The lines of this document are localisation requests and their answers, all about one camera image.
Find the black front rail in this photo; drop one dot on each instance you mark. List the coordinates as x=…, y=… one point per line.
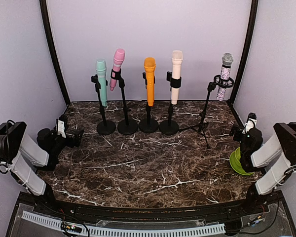
x=228, y=211

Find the black stand under mint microphone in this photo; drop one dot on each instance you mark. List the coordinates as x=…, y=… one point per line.
x=105, y=127

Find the left black corner post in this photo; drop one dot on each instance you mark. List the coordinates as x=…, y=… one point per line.
x=52, y=51

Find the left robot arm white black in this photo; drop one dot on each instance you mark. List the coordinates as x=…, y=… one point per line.
x=22, y=156

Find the black tripod stand with shock mount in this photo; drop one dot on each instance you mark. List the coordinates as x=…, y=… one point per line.
x=200, y=127

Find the mint green microphone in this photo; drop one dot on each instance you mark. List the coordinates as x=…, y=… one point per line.
x=101, y=70

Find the right black corner post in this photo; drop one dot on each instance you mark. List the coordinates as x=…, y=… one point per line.
x=245, y=51

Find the black stand under orange microphone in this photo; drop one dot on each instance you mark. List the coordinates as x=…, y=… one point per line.
x=148, y=124

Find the white slotted cable duct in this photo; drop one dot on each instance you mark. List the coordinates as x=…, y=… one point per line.
x=125, y=229

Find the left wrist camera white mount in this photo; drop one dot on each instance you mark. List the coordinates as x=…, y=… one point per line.
x=61, y=125

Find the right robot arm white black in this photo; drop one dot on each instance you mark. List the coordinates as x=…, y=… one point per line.
x=278, y=154

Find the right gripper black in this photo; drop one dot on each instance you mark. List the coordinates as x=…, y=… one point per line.
x=236, y=137

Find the black corner post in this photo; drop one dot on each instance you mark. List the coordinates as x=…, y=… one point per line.
x=245, y=51
x=52, y=51

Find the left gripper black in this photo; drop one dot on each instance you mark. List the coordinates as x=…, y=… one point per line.
x=77, y=140

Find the glitter microphone with silver grille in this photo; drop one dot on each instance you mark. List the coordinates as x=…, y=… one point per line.
x=227, y=60

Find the orange microphone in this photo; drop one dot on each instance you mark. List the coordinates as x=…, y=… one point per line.
x=149, y=66

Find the cream white microphone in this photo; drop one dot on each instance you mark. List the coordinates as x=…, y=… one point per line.
x=177, y=59

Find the black stand under pink microphone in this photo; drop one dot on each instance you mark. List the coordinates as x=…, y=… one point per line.
x=128, y=125

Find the green bowl on saucer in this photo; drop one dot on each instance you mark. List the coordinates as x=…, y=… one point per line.
x=234, y=161

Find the black stand under cream microphone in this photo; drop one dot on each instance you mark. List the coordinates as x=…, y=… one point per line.
x=170, y=127

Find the pink microphone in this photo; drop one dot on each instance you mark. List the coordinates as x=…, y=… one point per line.
x=118, y=60

